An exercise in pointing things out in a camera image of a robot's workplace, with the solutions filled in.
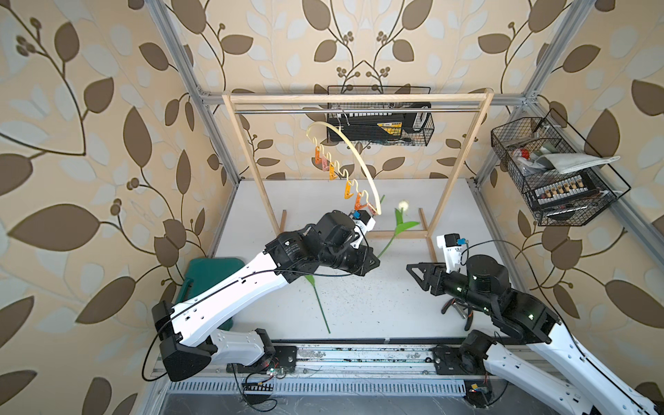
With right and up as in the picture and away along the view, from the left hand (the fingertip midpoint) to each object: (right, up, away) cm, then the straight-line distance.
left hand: (382, 266), depth 61 cm
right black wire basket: (+49, +35, +23) cm, 65 cm away
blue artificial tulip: (-21, -12, +30) cm, 38 cm away
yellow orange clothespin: (-8, +18, +12) cm, 23 cm away
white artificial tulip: (+7, +9, +12) cm, 17 cm away
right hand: (+9, -2, +6) cm, 11 cm away
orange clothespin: (-5, +15, +10) cm, 19 cm away
